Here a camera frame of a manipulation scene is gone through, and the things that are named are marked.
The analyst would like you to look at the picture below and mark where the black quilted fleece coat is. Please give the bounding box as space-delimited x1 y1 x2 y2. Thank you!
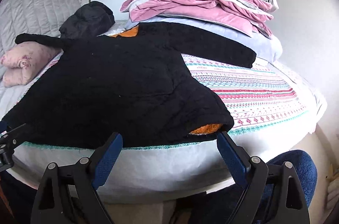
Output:
3 22 256 149

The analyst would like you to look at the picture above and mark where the blue fleece clothed leg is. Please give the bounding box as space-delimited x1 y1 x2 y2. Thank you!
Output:
257 149 317 223

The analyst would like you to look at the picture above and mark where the pink floral pillow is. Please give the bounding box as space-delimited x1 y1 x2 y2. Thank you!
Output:
1 42 61 87

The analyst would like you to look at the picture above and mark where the patterned striped bed sheet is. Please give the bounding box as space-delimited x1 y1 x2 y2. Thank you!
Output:
15 48 325 152

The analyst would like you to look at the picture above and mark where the grey quilted headboard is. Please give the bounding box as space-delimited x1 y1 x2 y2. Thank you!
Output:
0 0 81 55

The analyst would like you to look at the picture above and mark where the pale blue folded duvet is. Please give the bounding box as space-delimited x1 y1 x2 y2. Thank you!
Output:
124 16 283 63

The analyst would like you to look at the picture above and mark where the dark navy puffer jacket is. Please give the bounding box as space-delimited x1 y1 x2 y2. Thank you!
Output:
59 1 115 39

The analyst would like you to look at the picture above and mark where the pink velvet blanket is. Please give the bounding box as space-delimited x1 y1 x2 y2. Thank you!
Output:
120 0 274 38

